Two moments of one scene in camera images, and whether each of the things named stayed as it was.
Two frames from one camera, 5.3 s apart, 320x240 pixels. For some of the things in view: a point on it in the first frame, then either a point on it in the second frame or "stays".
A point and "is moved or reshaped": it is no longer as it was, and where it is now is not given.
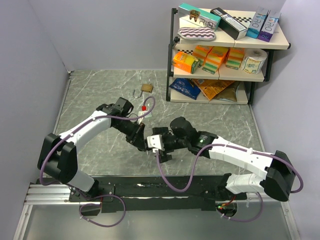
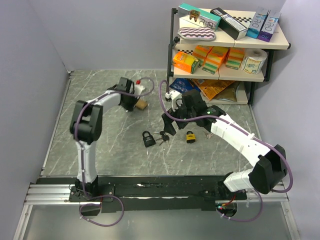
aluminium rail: (49, 194) stays
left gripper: (136, 138) -> (129, 108)
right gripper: (163, 156) -> (168, 127)
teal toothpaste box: (199, 16) stays
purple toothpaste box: (267, 30) stays
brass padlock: (147, 87) is moved or reshaped
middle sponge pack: (214, 59) stays
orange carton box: (186, 62) stays
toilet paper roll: (253, 61) stays
